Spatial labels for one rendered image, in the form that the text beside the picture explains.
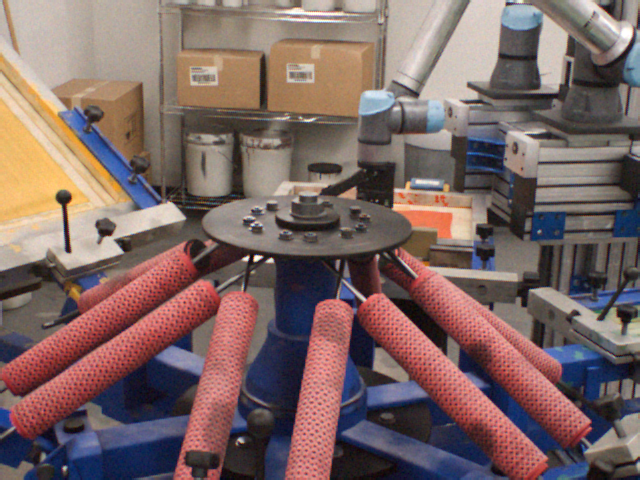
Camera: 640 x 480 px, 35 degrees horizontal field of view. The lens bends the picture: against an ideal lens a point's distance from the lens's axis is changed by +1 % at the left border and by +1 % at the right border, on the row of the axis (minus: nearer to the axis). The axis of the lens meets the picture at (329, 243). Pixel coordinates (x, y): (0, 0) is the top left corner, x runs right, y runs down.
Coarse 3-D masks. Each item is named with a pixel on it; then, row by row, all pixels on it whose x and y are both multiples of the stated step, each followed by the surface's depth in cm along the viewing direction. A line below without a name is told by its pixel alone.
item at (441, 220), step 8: (408, 216) 274; (416, 216) 274; (424, 216) 275; (432, 216) 275; (440, 216) 275; (448, 216) 275; (432, 224) 267; (440, 224) 268; (448, 224) 268; (440, 232) 261; (448, 232) 261
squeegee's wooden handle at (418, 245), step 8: (416, 232) 227; (424, 232) 226; (432, 232) 226; (408, 240) 227; (416, 240) 227; (424, 240) 227; (432, 240) 227; (408, 248) 228; (416, 248) 228; (424, 248) 227; (416, 256) 228; (424, 256) 228
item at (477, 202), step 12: (276, 192) 280; (288, 192) 281; (348, 192) 287; (396, 192) 285; (408, 192) 285; (420, 192) 285; (432, 192) 286; (444, 192) 286; (408, 204) 286; (420, 204) 285; (432, 204) 285; (444, 204) 284; (456, 204) 284; (468, 204) 283; (480, 204) 275; (480, 216) 264; (480, 240) 244
